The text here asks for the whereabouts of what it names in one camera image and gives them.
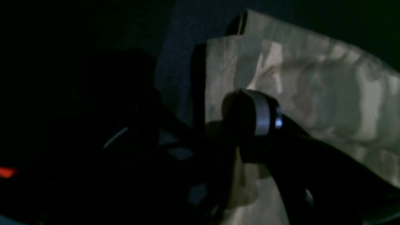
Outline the black table cloth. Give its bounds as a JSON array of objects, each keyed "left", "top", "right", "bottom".
[{"left": 153, "top": 0, "right": 250, "bottom": 125}]

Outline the camouflage t-shirt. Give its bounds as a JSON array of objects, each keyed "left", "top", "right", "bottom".
[{"left": 205, "top": 10, "right": 399, "bottom": 225}]

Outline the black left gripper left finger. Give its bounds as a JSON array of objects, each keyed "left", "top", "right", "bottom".
[{"left": 33, "top": 47, "right": 233, "bottom": 225}]

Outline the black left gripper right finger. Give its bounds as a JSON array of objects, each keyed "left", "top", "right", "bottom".
[{"left": 222, "top": 89, "right": 400, "bottom": 225}]

